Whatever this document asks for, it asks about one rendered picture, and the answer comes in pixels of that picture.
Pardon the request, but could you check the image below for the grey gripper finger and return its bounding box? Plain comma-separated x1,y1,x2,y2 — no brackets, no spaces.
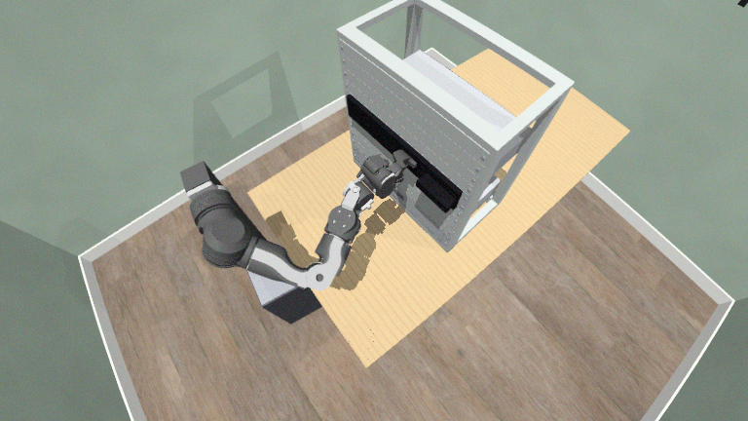
395,161,417,187
382,150,417,184

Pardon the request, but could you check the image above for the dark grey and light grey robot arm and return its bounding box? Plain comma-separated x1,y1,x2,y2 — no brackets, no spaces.
187,179,374,290

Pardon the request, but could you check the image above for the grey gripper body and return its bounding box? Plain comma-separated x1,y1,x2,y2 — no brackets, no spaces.
356,155,395,199

